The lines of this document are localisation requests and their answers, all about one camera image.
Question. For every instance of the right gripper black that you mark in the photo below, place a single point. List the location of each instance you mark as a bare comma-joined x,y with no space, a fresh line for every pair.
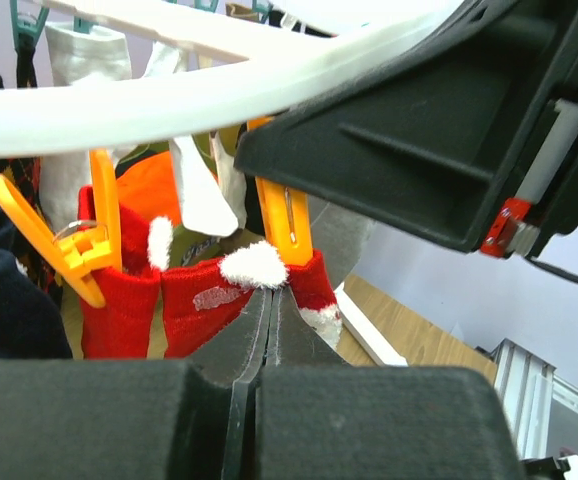
541,197

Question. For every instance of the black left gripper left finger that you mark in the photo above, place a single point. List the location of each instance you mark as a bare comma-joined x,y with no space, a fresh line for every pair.
151,419

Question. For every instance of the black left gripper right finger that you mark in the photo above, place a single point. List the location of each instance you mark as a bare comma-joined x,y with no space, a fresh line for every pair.
319,417

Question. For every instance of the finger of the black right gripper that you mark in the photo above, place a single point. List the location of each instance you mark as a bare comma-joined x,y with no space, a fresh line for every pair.
429,142

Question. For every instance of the white round clip hanger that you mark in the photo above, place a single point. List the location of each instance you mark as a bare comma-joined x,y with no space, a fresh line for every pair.
260,70

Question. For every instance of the navy santa sock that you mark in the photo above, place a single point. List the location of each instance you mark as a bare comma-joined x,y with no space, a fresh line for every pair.
31,326

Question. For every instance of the red santa bear sock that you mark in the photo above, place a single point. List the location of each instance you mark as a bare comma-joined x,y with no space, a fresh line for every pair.
121,329

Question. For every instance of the orange clothes peg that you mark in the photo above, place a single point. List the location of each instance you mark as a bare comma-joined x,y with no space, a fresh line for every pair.
286,221
84,246

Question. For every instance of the white orange hanging sock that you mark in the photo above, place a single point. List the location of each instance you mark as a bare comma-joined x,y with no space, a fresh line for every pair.
95,67

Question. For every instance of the aluminium rail frame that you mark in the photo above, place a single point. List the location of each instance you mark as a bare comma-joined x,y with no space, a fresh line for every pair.
541,408

